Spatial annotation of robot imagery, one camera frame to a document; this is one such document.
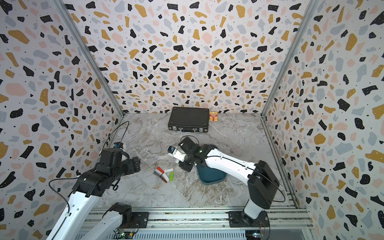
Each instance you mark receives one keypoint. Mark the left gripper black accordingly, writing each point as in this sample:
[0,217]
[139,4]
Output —
[131,167]

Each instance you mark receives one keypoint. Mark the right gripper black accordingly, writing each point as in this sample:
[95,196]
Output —
[185,168]

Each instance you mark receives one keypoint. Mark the grey usb flash drive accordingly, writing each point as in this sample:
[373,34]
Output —
[158,173]

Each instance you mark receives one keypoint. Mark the green usb flash drive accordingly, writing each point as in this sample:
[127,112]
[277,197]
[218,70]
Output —
[171,175]

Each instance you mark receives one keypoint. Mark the teal plastic storage box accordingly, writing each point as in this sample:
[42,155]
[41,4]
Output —
[209,176]

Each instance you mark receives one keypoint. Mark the white lavender usb flash drive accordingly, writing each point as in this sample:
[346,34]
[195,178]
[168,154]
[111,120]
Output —
[165,177]

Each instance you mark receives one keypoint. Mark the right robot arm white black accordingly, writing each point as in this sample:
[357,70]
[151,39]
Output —
[259,177]

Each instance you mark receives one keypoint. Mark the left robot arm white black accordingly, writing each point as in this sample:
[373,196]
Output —
[114,163]

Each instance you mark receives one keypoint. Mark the small yellow red box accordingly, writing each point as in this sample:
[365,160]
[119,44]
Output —
[213,116]

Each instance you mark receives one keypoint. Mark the black briefcase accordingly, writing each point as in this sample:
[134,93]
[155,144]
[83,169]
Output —
[189,120]

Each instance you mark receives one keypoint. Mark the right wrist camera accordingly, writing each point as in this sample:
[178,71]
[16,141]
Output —
[179,155]

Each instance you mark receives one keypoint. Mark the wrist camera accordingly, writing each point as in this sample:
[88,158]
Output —
[119,145]
[179,155]

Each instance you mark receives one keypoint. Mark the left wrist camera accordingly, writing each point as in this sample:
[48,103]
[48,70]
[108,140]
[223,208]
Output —
[119,145]

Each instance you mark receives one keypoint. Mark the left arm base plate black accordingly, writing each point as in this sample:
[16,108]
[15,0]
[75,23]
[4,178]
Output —
[117,220]

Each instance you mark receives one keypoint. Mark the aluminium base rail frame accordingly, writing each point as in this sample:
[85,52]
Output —
[207,224]

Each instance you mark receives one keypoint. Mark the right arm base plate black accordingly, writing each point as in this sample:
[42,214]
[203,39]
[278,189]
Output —
[238,219]

